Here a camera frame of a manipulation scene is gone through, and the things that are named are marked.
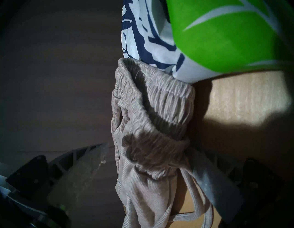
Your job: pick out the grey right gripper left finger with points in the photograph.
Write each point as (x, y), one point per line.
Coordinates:
(75, 174)

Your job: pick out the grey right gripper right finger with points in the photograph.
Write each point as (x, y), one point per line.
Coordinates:
(218, 186)

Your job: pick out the light wooden table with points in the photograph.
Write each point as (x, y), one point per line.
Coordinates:
(241, 103)

